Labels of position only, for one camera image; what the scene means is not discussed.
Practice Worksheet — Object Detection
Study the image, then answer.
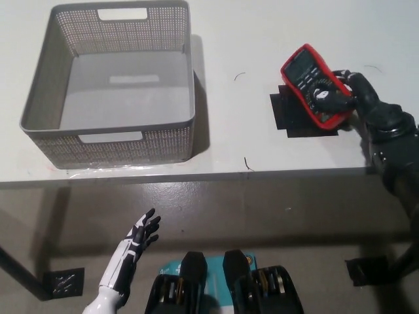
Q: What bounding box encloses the red digital multimeter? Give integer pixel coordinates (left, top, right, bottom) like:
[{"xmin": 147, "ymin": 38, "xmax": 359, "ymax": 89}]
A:
[{"xmin": 280, "ymin": 43, "xmax": 354, "ymax": 131}]

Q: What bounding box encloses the grey perforated plastic basket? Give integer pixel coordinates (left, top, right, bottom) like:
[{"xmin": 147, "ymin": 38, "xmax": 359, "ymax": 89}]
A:
[{"xmin": 19, "ymin": 0, "xmax": 196, "ymax": 170}]

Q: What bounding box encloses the clear tape strip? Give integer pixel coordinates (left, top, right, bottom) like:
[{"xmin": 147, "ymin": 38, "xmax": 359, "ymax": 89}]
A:
[{"xmin": 65, "ymin": 163, "xmax": 155, "ymax": 177}]

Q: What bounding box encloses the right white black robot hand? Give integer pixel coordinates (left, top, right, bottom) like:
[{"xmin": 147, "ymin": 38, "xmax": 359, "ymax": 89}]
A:
[{"xmin": 309, "ymin": 69, "xmax": 419, "ymax": 145}]

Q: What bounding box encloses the black tape patch on table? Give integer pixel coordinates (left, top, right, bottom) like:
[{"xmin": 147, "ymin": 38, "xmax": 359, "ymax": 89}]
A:
[{"xmin": 269, "ymin": 84, "xmax": 340, "ymax": 139}]

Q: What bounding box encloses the black floor tape patch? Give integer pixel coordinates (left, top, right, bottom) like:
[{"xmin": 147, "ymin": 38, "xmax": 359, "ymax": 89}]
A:
[
  {"xmin": 344, "ymin": 256, "xmax": 397, "ymax": 288},
  {"xmin": 44, "ymin": 267, "xmax": 85, "ymax": 300}
]

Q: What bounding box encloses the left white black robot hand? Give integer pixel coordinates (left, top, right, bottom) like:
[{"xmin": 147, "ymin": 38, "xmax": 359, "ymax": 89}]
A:
[{"xmin": 98, "ymin": 208, "xmax": 162, "ymax": 294}]

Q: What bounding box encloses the black teal robot body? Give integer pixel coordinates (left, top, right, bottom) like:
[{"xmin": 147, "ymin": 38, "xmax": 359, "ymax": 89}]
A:
[{"xmin": 145, "ymin": 250, "xmax": 304, "ymax": 314}]

